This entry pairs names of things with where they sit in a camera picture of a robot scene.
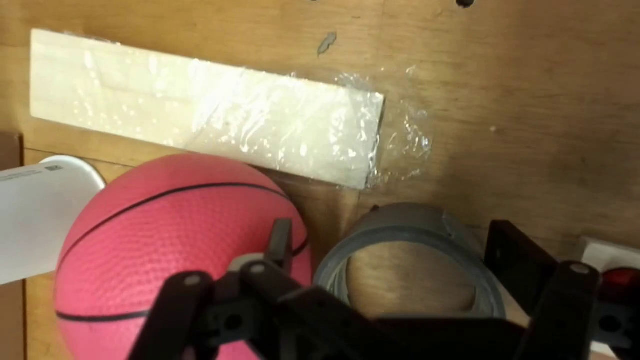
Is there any white paper cup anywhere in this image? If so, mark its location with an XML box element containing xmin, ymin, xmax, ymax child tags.
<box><xmin>0</xmin><ymin>154</ymin><xmax>108</xmax><ymax>288</ymax></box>

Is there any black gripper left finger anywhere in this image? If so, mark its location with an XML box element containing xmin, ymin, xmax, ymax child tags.
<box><xmin>128</xmin><ymin>218</ymin><xmax>316</xmax><ymax>360</ymax></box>

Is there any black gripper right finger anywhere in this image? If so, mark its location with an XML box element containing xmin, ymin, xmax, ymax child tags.
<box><xmin>485</xmin><ymin>218</ymin><xmax>604</xmax><ymax>360</ymax></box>

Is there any grey duct tape roll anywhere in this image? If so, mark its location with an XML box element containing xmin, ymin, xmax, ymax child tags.
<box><xmin>312</xmin><ymin>203</ymin><xmax>510</xmax><ymax>331</ymax></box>

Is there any plastic-wrapped wooden sorter board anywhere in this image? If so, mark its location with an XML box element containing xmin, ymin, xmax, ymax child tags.
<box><xmin>29</xmin><ymin>27</ymin><xmax>388</xmax><ymax>192</ymax></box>

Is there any pink toy basketball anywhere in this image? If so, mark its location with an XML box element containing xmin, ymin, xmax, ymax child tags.
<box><xmin>53</xmin><ymin>152</ymin><xmax>316</xmax><ymax>360</ymax></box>

